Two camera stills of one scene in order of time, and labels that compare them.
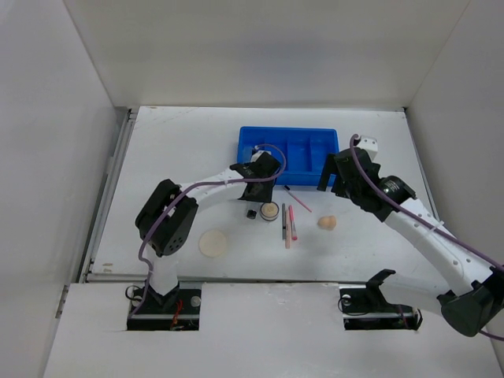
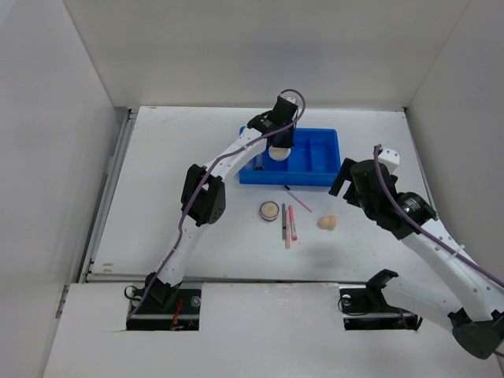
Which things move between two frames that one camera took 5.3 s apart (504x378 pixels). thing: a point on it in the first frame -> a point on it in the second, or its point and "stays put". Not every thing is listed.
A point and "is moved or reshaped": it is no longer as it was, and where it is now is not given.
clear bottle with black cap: (251, 214) is moved or reshaped
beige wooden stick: (288, 230) stays put
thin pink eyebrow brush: (288, 189) stays put
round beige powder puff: (212, 243) -> (279, 153)
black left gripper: (263, 196) -> (287, 142)
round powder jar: (269, 211) stays put
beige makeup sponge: (327, 222) stays put
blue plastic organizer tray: (304, 149) stays put
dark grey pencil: (283, 222) stays put
